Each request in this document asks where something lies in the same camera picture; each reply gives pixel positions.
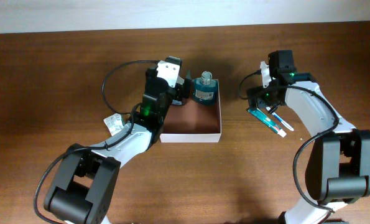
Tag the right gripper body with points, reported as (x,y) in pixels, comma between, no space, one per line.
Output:
(265,96)

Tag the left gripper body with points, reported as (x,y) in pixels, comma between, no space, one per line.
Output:
(176,91)

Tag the blue mouthwash bottle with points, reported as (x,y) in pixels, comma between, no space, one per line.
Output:
(205,89)

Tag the clear cap deodorant bottle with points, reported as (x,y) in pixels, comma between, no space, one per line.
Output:
(178,103)

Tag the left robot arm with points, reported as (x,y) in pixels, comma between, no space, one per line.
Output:
(83,186)

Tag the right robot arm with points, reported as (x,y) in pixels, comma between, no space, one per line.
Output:
(332,169)

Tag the white cardboard box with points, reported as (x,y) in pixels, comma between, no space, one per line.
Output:
(193,122)

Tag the green toothpaste tube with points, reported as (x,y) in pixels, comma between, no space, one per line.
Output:
(267,121)

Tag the blue white toothbrush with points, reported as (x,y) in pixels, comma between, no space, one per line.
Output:
(286,124)

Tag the green white packet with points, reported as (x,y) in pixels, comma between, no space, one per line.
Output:
(114,123)

